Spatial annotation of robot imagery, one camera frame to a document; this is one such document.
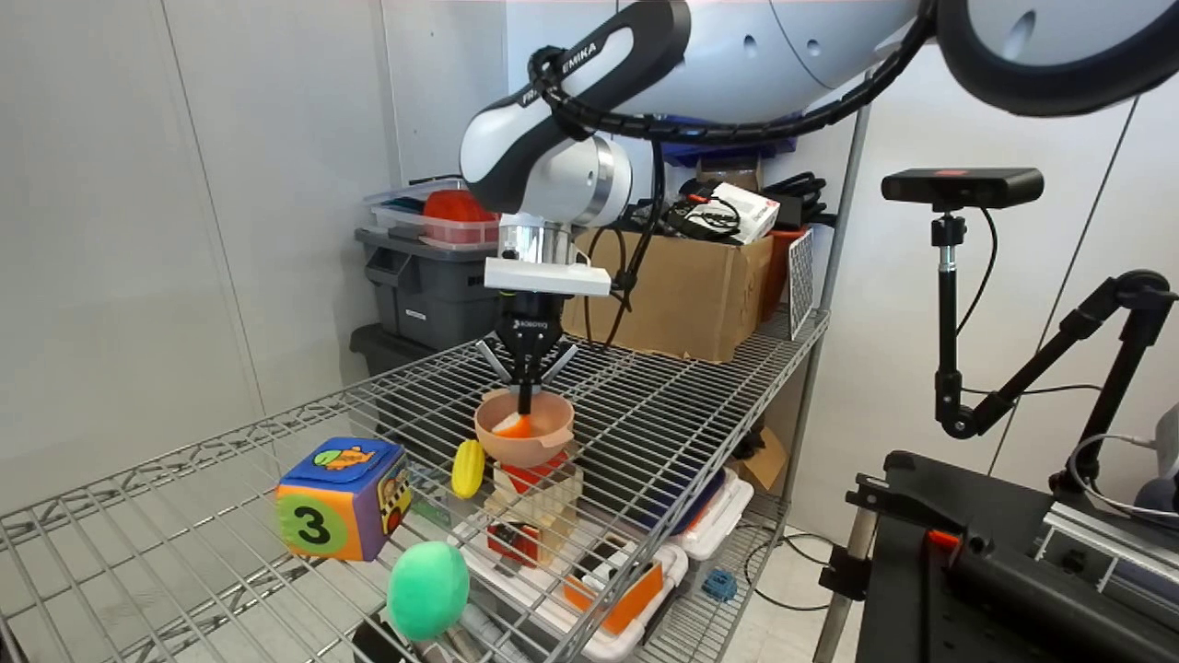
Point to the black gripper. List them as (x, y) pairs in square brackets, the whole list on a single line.
[(531, 324)]

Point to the orange white plush toy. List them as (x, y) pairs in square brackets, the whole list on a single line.
[(516, 429)]

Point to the yellow corn toy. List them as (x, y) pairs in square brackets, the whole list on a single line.
[(471, 471)]

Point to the colourful number plush cube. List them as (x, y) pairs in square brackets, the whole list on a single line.
[(333, 511)]

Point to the green ball toy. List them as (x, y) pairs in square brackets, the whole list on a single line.
[(428, 590)]

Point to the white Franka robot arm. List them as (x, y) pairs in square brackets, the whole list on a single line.
[(761, 51)]

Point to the peach plastic bowl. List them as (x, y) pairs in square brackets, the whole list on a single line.
[(529, 452)]

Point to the red beige wooden block toy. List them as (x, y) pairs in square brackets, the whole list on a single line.
[(537, 517)]

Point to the grey storage tote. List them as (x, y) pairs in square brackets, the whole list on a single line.
[(428, 296)]

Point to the brown cardboard box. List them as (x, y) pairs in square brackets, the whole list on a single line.
[(703, 301)]

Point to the clear lidded plastic container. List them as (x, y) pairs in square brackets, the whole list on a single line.
[(418, 221)]

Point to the white plastic tray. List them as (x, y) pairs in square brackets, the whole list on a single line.
[(722, 517)]

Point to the white orange flat box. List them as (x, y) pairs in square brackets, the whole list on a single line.
[(633, 602)]

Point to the cardboard scrap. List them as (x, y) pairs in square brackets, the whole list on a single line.
[(765, 467)]

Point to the white black electronic device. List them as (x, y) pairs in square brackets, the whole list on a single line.
[(740, 212)]

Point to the small blue object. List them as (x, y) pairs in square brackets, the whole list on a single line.
[(722, 588)]

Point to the blue plastic bin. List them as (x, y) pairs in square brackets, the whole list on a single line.
[(723, 151)]

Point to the black equipment cart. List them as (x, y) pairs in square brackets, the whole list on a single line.
[(982, 590)]

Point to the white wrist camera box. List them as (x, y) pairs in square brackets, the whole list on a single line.
[(546, 278)]

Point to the black articulated camera stand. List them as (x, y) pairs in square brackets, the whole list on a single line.
[(948, 317)]

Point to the black stereo camera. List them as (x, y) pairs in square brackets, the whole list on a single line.
[(964, 186)]

